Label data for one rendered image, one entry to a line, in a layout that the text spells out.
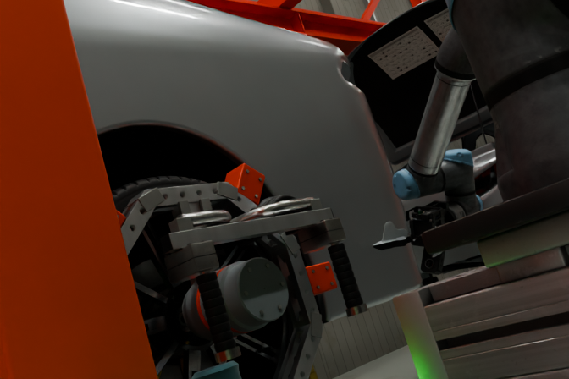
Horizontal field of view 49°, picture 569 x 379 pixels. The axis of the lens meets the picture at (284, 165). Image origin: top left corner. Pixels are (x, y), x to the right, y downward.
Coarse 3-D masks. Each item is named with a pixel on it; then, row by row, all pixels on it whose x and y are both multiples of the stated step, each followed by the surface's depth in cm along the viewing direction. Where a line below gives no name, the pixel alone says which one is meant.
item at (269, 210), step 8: (200, 200) 139; (208, 200) 140; (288, 200) 131; (296, 200) 132; (304, 200) 133; (312, 200) 135; (208, 208) 139; (256, 208) 130; (264, 208) 128; (272, 208) 128; (280, 208) 129; (288, 208) 130; (296, 208) 131; (304, 208) 133; (312, 208) 134; (320, 208) 135; (240, 216) 131; (248, 216) 129; (256, 216) 129; (264, 216) 128; (272, 216) 129
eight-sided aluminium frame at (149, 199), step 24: (144, 192) 131; (168, 192) 135; (192, 192) 139; (216, 192) 144; (144, 216) 129; (264, 240) 153; (288, 240) 152; (288, 264) 151; (288, 288) 152; (312, 312) 148; (312, 336) 146; (288, 360) 144; (312, 360) 143
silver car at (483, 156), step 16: (480, 128) 460; (464, 144) 603; (480, 160) 349; (480, 176) 345; (496, 176) 341; (480, 192) 344; (496, 192) 339; (416, 256) 375; (448, 256) 361; (464, 256) 355; (480, 256) 564
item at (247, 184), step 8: (240, 168) 152; (248, 168) 152; (232, 176) 153; (240, 176) 150; (248, 176) 151; (256, 176) 153; (264, 176) 155; (232, 184) 151; (240, 184) 149; (248, 184) 150; (256, 184) 152; (240, 192) 148; (248, 192) 149; (256, 192) 151; (256, 200) 150
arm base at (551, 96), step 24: (528, 72) 51; (552, 72) 50; (504, 96) 53; (528, 96) 51; (552, 96) 50; (504, 120) 53; (528, 120) 51; (552, 120) 49; (504, 144) 53; (528, 144) 50; (552, 144) 49; (504, 168) 55; (528, 168) 50; (552, 168) 48; (504, 192) 54; (528, 192) 50
